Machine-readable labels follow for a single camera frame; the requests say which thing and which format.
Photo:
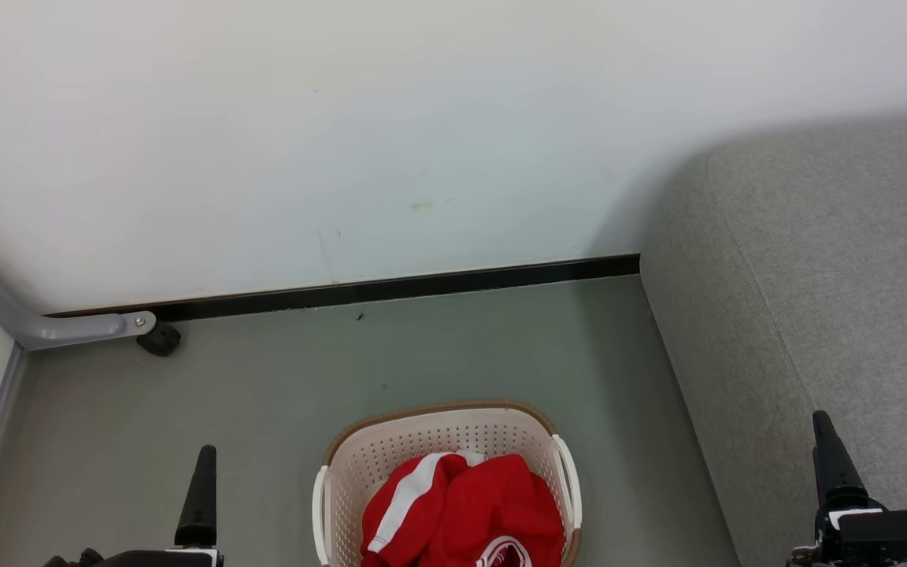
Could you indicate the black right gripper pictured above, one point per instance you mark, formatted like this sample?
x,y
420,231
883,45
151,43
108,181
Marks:
x,y
886,535

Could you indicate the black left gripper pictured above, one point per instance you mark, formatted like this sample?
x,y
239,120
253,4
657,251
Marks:
x,y
138,559

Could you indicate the red and white garment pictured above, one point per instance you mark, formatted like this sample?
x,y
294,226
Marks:
x,y
469,512

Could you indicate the grey fabric sofa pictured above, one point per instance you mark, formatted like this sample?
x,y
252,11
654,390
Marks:
x,y
816,315

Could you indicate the black rubber foot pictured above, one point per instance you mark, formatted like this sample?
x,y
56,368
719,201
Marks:
x,y
161,339

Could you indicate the cream perforated laundry basket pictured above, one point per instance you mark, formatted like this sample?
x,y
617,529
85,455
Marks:
x,y
390,457

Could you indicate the grey metal furniture leg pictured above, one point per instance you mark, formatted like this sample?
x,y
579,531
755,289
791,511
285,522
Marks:
x,y
36,319

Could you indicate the black baseboard strip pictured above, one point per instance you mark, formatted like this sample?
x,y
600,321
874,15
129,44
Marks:
x,y
390,287

